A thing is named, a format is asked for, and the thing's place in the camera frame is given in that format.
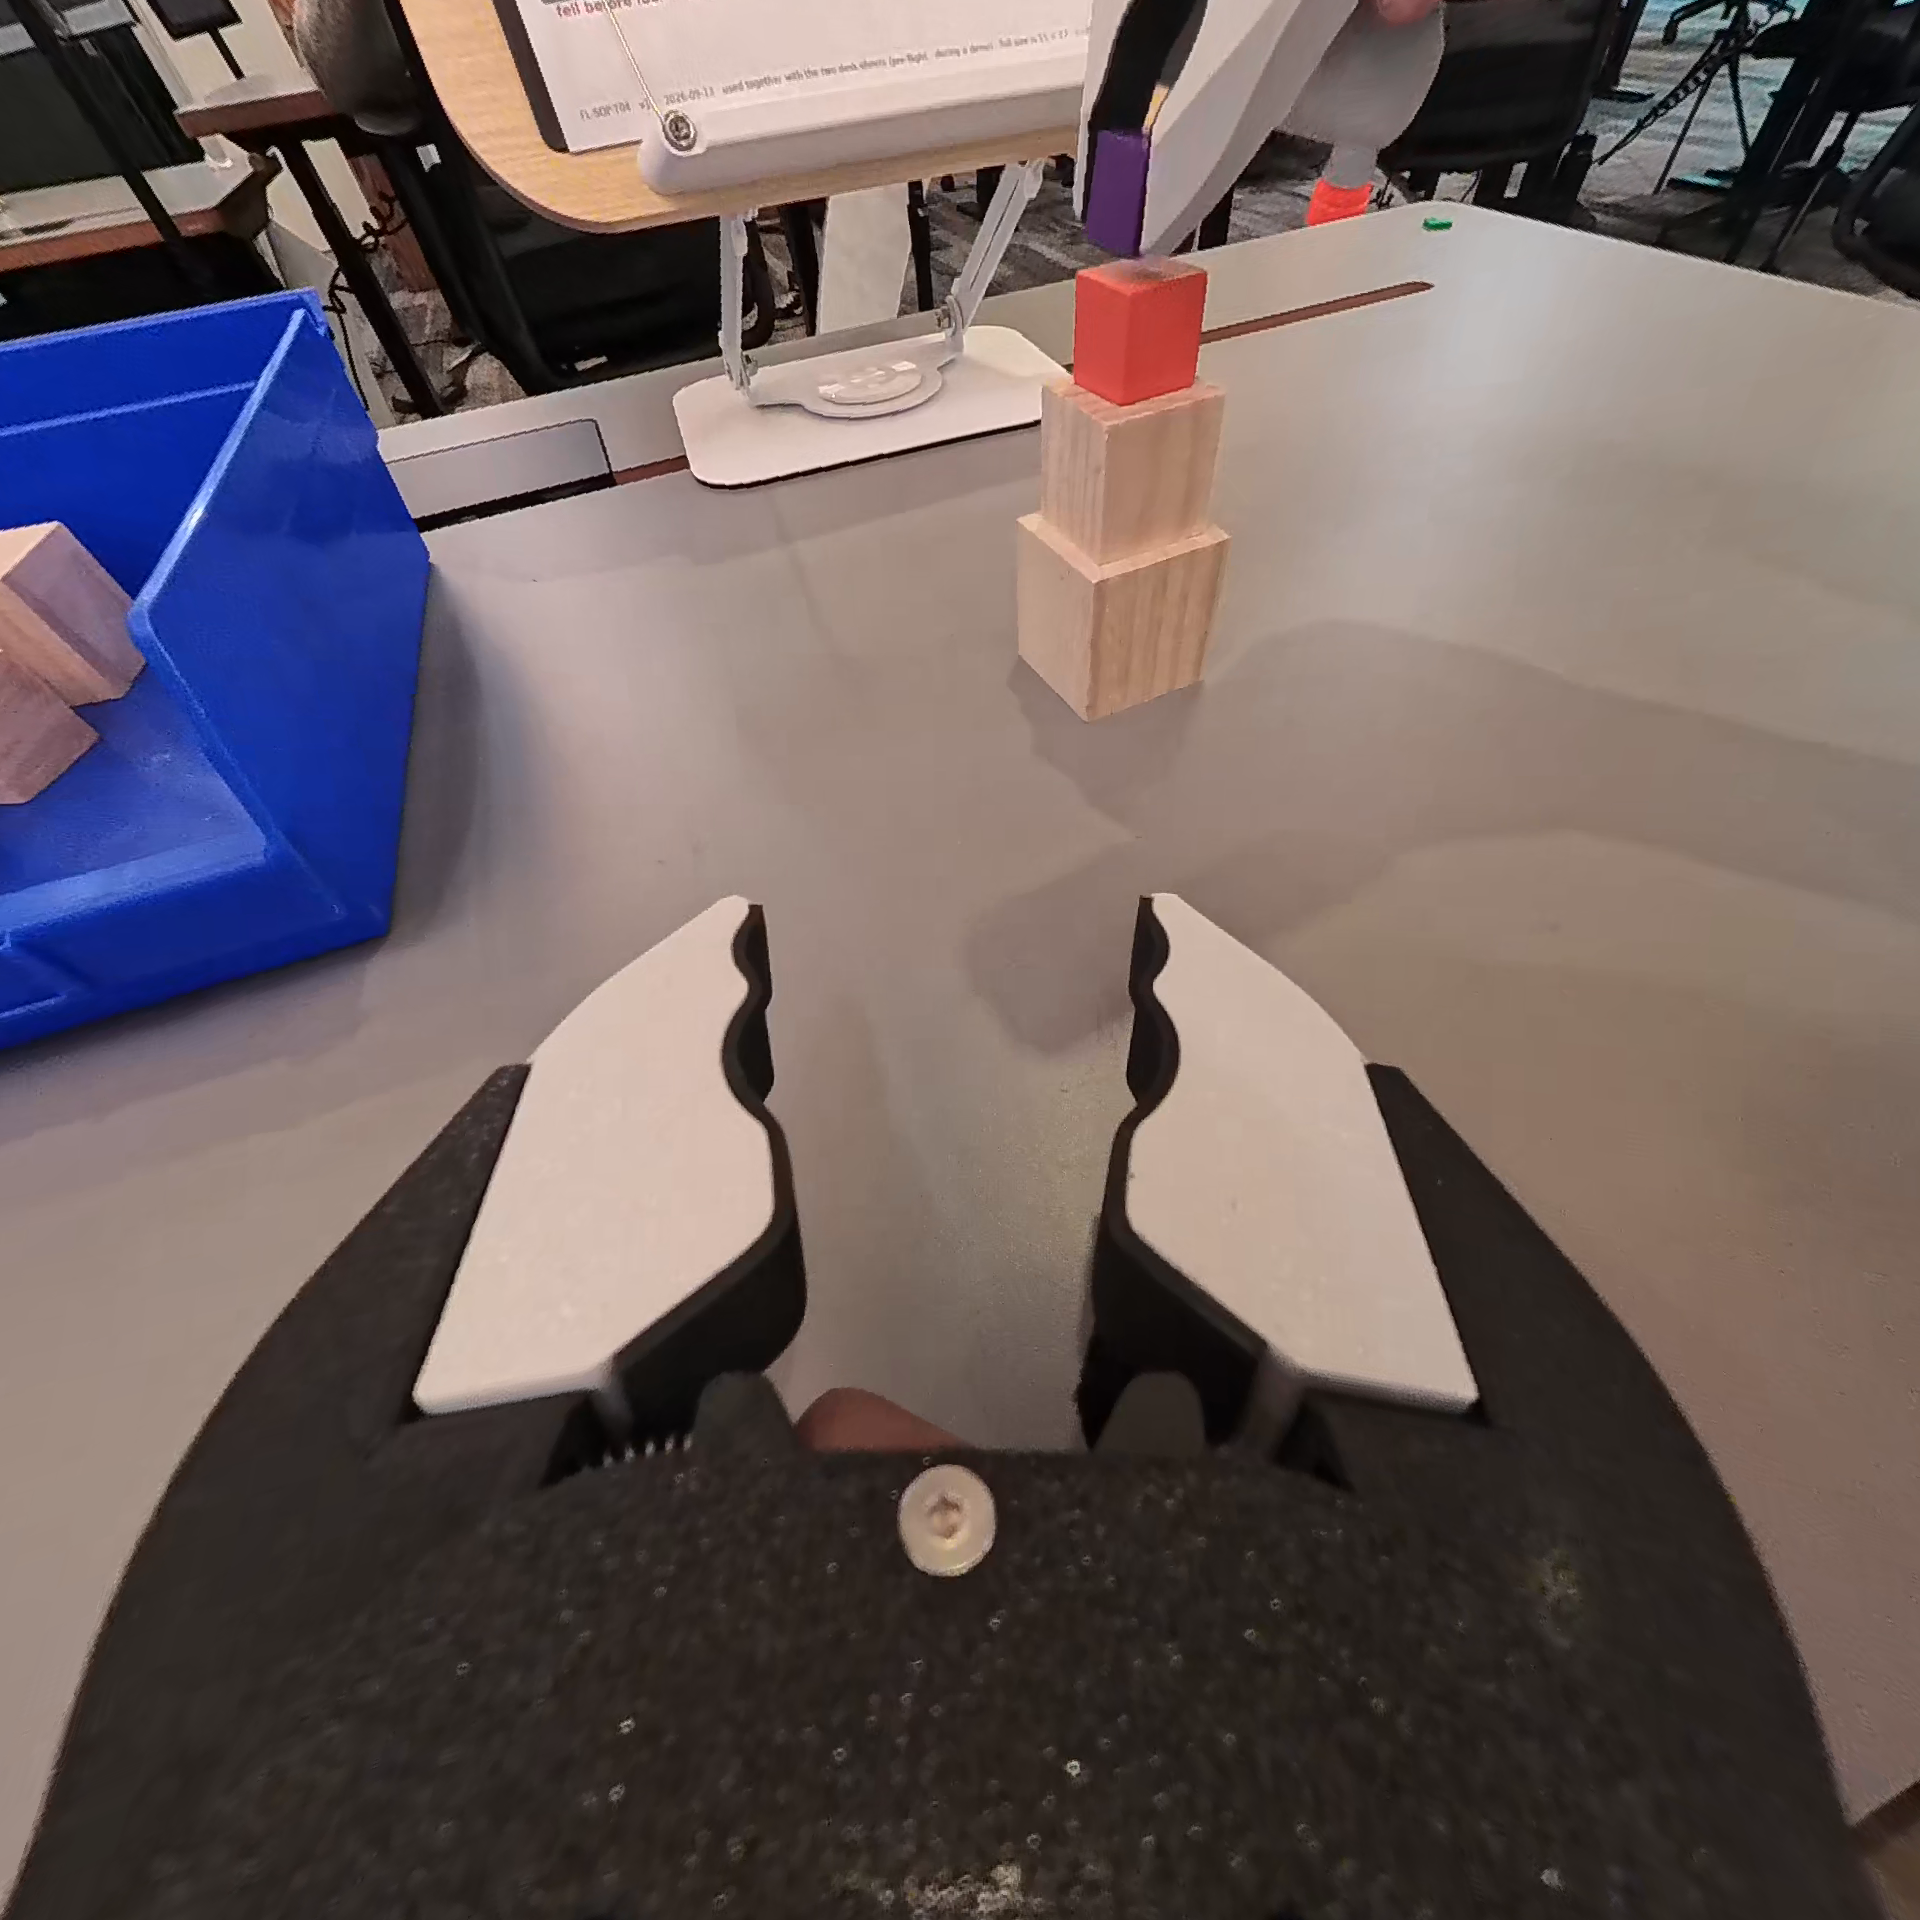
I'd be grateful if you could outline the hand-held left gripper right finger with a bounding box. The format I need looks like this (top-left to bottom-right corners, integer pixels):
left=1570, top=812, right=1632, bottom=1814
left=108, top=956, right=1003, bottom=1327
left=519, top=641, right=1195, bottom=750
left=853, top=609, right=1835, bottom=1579
left=1080, top=894, right=1481, bottom=1430

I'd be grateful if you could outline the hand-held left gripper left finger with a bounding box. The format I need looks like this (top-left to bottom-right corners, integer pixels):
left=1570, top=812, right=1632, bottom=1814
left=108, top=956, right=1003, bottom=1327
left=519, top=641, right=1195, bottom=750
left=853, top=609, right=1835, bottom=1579
left=411, top=894, right=806, bottom=1430

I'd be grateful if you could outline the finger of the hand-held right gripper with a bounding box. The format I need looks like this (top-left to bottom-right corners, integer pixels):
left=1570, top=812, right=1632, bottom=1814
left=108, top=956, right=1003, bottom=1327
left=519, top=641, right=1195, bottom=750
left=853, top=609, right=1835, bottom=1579
left=1073, top=0, right=1205, bottom=151
left=1145, top=0, right=1370, bottom=260

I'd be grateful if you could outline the purple wooden cube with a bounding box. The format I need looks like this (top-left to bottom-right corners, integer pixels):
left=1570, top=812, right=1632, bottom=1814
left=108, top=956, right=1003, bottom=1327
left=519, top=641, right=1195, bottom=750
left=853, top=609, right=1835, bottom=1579
left=1080, top=126, right=1157, bottom=260

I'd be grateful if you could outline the red wooden cube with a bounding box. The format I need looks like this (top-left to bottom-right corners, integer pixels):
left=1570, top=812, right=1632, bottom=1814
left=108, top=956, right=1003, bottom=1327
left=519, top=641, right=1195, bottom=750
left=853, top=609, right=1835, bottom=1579
left=1072, top=261, right=1212, bottom=408

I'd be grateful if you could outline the medium wooden cube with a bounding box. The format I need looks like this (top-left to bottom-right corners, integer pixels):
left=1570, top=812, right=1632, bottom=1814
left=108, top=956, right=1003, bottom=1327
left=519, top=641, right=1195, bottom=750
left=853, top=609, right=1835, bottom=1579
left=0, top=654, right=101, bottom=806
left=1038, top=382, right=1225, bottom=563

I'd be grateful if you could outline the large wooden cube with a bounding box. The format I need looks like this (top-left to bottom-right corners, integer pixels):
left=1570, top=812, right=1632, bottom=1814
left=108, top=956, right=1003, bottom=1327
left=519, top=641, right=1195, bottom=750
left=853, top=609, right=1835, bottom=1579
left=1014, top=516, right=1231, bottom=721
left=0, top=522, right=146, bottom=708

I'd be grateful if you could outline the blue plastic bin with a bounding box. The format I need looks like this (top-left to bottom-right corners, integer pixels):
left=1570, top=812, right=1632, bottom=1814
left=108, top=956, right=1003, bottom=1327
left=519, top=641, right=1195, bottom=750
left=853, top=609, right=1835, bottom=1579
left=0, top=291, right=433, bottom=1051

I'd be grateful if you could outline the black office chair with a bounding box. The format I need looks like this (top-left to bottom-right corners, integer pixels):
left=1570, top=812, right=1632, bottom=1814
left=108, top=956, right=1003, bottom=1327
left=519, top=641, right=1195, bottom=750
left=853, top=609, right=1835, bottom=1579
left=1725, top=0, right=1920, bottom=287
left=1386, top=0, right=1638, bottom=182
left=359, top=136, right=751, bottom=392

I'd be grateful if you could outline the white instruction sheet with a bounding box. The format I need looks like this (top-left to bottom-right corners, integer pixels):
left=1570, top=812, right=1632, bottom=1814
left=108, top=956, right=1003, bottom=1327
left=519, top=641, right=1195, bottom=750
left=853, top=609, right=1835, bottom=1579
left=503, top=0, right=1098, bottom=151

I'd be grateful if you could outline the white folding stand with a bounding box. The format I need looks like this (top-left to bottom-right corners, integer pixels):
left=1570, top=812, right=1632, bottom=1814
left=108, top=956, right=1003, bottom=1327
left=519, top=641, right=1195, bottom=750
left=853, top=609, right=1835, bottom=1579
left=641, top=76, right=1098, bottom=492

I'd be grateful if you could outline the brown wooden desk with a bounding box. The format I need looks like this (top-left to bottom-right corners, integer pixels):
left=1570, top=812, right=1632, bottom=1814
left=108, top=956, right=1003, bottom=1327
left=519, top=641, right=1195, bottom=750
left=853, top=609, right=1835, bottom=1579
left=0, top=149, right=278, bottom=278

